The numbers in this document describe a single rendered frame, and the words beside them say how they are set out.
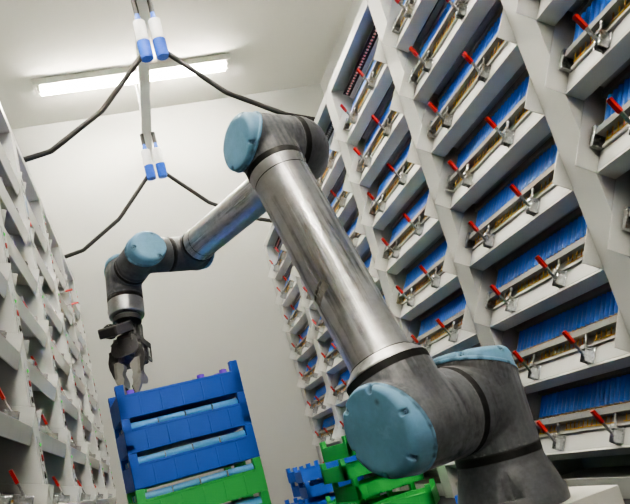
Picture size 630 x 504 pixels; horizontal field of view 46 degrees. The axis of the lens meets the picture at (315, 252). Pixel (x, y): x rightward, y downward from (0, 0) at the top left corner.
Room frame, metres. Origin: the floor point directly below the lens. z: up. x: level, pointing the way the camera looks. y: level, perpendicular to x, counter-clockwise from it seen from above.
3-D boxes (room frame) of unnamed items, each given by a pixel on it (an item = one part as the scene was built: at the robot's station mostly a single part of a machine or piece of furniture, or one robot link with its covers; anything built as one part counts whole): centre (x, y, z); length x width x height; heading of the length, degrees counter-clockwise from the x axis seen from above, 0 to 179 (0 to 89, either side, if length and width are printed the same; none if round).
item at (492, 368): (1.33, -0.20, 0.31); 0.17 x 0.15 x 0.18; 132
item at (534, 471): (1.34, -0.21, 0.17); 0.19 x 0.19 x 0.10
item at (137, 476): (1.87, 0.44, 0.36); 0.30 x 0.20 x 0.08; 114
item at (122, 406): (1.87, 0.44, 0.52); 0.30 x 0.20 x 0.08; 114
